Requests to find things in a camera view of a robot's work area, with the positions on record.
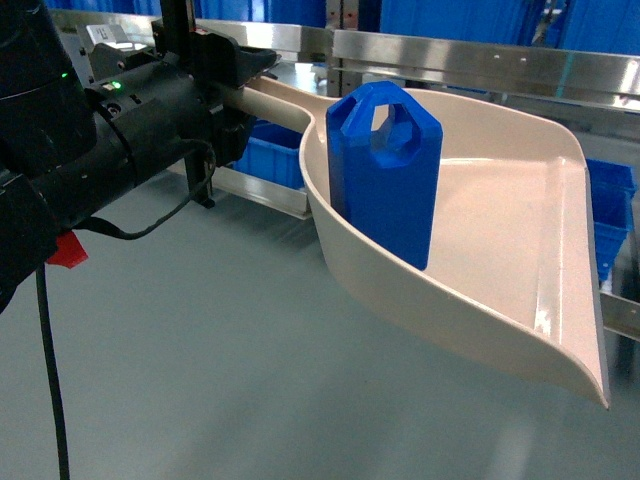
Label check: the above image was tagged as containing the blue bin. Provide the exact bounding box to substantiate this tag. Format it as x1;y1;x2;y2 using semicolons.
232;120;304;190
586;158;637;282

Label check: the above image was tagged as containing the blue bin front lower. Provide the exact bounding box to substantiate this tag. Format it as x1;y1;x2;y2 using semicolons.
232;120;304;190

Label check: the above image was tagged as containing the beige plastic scoop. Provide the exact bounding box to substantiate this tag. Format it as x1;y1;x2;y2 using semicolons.
224;77;610;406

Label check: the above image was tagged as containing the blue plastic part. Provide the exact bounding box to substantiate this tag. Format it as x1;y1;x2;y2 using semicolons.
326;81;444;270

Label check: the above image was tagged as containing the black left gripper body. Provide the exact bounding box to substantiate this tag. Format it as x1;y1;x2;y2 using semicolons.
89;1;278;208

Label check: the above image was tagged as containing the stainless steel flow rack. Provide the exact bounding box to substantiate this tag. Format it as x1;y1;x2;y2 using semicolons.
49;0;640;344

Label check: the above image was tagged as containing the black cable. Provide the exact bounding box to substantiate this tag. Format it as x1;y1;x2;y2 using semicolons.
35;138;217;480

